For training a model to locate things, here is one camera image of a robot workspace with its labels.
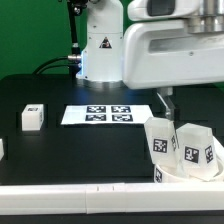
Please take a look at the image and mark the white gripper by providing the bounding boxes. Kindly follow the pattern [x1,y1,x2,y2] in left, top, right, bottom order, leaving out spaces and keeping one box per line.
[122,19,224,121]

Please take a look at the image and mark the white round stool seat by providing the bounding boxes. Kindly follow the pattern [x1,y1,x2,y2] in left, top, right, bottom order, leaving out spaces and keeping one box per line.
[154,138,224,183]

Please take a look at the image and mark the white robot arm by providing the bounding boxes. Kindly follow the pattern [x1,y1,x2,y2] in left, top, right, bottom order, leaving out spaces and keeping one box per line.
[77,0,224,98]

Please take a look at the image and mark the white sheet with four tags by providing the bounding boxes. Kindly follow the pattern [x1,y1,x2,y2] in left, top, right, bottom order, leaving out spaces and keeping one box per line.
[61,105,153,125]

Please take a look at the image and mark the white block at left edge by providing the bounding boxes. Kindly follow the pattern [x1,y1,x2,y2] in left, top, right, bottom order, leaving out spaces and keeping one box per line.
[0,138,4,161]

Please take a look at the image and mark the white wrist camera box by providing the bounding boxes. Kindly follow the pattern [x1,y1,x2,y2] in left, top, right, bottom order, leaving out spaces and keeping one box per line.
[128,0,200,21]

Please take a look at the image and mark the black cables at base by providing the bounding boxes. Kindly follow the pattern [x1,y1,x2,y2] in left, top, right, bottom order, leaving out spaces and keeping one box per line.
[31,54,83,76]

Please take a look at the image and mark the white front rail wall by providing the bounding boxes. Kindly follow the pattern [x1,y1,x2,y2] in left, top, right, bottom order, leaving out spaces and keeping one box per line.
[0,182,224,215]

